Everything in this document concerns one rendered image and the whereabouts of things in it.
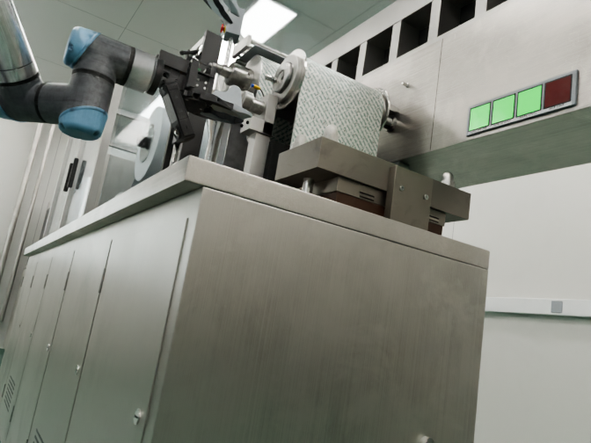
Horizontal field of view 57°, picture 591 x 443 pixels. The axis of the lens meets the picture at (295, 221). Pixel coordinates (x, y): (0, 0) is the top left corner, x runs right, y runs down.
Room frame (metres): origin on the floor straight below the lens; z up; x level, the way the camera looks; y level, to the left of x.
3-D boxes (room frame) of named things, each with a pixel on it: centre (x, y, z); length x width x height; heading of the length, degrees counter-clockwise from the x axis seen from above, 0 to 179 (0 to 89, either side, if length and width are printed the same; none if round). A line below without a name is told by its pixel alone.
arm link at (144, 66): (0.96, 0.34, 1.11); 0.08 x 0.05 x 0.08; 30
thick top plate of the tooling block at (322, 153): (1.10, -0.16, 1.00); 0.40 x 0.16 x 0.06; 120
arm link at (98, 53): (0.92, 0.41, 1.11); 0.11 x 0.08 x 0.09; 120
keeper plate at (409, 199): (1.03, -0.22, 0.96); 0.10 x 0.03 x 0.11; 120
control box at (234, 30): (1.67, 0.32, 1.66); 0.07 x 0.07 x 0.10; 15
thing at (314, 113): (1.19, -0.07, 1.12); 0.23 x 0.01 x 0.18; 120
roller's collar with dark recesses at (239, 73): (1.38, 0.22, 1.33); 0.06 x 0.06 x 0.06; 30
